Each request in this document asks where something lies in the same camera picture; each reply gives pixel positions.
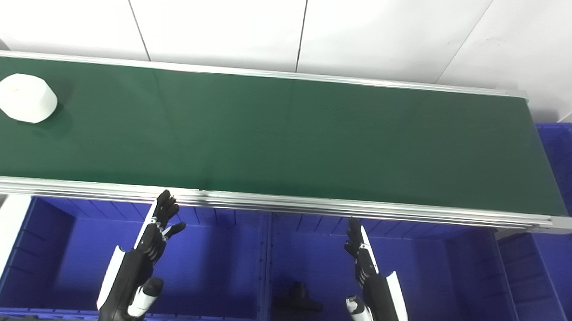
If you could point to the green conveyor belt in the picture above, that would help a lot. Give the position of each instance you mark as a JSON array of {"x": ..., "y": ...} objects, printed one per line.
[{"x": 287, "y": 131}]

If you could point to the blue plastic bin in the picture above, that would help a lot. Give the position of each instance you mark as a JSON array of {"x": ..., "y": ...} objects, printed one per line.
[
  {"x": 435, "y": 283},
  {"x": 204, "y": 272},
  {"x": 559, "y": 269}
]

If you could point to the white cylindrical plastic part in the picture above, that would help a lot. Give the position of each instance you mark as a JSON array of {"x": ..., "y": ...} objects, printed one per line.
[{"x": 24, "y": 98}]

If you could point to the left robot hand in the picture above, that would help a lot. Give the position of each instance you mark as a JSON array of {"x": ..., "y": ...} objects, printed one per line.
[{"x": 134, "y": 274}]

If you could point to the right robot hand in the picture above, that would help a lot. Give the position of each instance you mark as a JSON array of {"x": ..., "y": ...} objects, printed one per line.
[{"x": 381, "y": 299}]

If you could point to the black plastic part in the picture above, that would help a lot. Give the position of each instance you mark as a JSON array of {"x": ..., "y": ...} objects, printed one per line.
[{"x": 296, "y": 301}]

